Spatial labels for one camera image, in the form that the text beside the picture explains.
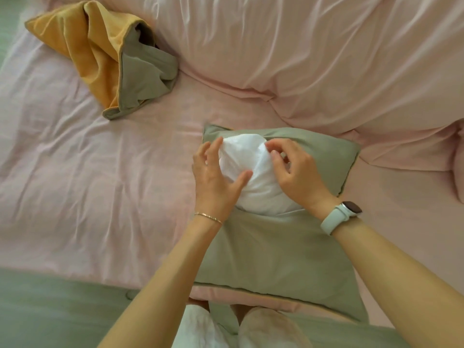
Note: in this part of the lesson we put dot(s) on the person's white shorts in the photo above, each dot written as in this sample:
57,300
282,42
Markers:
268,329

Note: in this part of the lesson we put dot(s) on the white smartwatch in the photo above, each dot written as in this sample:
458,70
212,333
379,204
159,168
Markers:
335,219

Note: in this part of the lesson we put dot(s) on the grey and orange pillowcase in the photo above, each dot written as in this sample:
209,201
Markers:
101,50
282,257

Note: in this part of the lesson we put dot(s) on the pink bed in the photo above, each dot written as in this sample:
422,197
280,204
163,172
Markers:
72,177

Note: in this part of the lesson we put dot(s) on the pink pillow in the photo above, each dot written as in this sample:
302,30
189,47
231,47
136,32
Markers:
459,163

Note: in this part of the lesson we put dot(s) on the person's left hand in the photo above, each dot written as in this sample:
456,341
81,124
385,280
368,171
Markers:
214,192

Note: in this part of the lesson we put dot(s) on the person's right forearm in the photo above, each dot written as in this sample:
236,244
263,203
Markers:
406,286

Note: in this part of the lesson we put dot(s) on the person's left forearm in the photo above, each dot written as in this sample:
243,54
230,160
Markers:
156,293

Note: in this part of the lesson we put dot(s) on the white pillow insert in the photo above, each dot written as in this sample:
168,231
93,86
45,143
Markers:
253,177

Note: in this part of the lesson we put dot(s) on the person's right hand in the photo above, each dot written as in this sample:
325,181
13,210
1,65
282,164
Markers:
301,177

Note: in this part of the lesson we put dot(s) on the pink ruffled duvet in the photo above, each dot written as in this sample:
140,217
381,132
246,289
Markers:
326,57

